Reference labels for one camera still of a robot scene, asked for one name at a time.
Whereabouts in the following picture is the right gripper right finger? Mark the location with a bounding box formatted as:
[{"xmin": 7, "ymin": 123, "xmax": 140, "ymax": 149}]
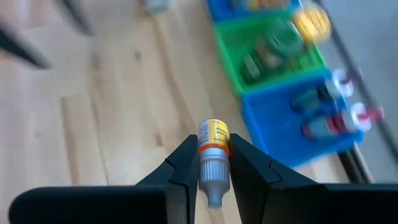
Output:
[{"xmin": 229, "ymin": 133, "xmax": 398, "ymax": 224}]

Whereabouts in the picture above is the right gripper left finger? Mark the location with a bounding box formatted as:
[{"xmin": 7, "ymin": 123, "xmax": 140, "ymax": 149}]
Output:
[{"xmin": 8, "ymin": 134, "xmax": 199, "ymax": 224}]

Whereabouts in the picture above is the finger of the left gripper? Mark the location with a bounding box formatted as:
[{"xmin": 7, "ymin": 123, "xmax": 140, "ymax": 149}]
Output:
[
  {"xmin": 60, "ymin": 0, "xmax": 95, "ymax": 36},
  {"xmin": 0, "ymin": 19, "xmax": 51, "ymax": 70}
]

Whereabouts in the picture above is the pink-capped red gel bottle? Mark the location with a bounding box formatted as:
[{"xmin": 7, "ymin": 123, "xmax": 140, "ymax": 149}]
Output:
[{"xmin": 301, "ymin": 104, "xmax": 385, "ymax": 141}]

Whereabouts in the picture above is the purple-capped gel bottle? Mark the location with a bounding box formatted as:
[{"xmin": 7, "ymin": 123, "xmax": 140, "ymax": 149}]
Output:
[{"xmin": 289, "ymin": 68, "xmax": 355, "ymax": 114}]

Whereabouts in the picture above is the green-lidded spice jar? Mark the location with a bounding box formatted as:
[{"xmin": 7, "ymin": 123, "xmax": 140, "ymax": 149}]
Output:
[{"xmin": 241, "ymin": 21, "xmax": 307, "ymax": 85}]

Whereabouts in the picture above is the blue plastic basket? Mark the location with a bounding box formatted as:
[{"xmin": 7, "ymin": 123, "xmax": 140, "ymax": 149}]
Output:
[
  {"xmin": 241, "ymin": 70, "xmax": 364, "ymax": 169},
  {"xmin": 206, "ymin": 0, "xmax": 301, "ymax": 23}
]

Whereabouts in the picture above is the green plastic basket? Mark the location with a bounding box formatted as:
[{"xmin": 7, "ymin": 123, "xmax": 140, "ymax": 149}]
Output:
[{"xmin": 213, "ymin": 12, "xmax": 329, "ymax": 97}]

